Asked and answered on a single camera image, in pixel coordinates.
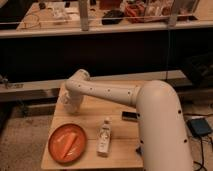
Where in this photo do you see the black power adapter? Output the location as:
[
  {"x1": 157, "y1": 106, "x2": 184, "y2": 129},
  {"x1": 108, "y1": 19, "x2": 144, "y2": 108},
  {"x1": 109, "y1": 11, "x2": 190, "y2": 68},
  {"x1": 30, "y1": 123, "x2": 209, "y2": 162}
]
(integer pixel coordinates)
[{"x1": 187, "y1": 118, "x2": 213, "y2": 137}]

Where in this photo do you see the orange object on shelf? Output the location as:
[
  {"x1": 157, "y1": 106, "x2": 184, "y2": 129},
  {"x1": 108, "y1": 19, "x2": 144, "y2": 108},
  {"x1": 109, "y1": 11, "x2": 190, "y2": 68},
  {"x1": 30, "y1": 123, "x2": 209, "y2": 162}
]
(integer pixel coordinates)
[{"x1": 124, "y1": 4, "x2": 145, "y2": 23}]

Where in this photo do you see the blue sponge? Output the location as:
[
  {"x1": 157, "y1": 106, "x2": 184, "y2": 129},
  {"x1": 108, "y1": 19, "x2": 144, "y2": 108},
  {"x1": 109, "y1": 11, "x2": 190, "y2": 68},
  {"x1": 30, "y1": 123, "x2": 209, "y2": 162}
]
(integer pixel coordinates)
[{"x1": 135, "y1": 147, "x2": 142, "y2": 156}]

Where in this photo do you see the grey metal post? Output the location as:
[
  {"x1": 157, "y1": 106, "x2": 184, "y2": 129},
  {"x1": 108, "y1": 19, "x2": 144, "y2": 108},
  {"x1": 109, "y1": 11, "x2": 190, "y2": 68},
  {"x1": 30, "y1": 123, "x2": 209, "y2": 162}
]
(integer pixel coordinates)
[{"x1": 78, "y1": 0, "x2": 89, "y2": 31}]

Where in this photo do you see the black rectangular box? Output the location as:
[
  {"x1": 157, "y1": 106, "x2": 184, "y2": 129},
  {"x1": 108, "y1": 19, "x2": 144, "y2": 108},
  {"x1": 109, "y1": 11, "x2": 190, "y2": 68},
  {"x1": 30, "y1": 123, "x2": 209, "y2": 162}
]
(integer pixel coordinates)
[{"x1": 122, "y1": 111, "x2": 137, "y2": 122}]

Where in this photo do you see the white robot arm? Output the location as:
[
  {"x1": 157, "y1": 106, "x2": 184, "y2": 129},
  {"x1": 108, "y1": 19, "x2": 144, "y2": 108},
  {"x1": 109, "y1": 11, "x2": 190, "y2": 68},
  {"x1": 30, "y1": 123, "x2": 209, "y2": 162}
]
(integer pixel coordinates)
[{"x1": 65, "y1": 69, "x2": 194, "y2": 171}]

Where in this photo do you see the orange carrot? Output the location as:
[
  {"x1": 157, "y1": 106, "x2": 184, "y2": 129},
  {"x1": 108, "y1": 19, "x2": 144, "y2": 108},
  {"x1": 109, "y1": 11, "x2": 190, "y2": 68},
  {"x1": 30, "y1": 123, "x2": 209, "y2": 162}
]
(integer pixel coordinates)
[{"x1": 61, "y1": 132, "x2": 77, "y2": 158}]

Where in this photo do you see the white plastic bottle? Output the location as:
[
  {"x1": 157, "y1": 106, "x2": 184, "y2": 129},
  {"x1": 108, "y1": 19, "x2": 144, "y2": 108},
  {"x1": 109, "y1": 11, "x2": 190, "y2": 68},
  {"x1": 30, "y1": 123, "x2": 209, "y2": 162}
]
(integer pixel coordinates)
[{"x1": 97, "y1": 117, "x2": 111, "y2": 157}]

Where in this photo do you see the black cable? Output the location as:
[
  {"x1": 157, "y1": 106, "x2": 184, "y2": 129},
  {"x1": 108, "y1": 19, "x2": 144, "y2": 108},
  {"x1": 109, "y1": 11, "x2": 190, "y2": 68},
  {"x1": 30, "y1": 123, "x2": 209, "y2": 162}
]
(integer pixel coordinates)
[{"x1": 183, "y1": 113, "x2": 213, "y2": 171}]

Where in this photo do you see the orange plate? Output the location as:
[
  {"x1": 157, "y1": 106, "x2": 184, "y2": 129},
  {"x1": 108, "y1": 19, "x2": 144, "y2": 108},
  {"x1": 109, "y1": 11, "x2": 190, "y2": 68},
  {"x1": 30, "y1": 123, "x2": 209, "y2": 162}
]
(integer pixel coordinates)
[{"x1": 48, "y1": 123, "x2": 87, "y2": 164}]

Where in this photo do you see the black bag on shelf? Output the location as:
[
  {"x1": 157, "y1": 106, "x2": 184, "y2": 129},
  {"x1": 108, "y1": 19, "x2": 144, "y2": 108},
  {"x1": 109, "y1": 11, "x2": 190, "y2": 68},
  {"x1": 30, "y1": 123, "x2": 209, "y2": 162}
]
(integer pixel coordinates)
[{"x1": 101, "y1": 10, "x2": 124, "y2": 25}]

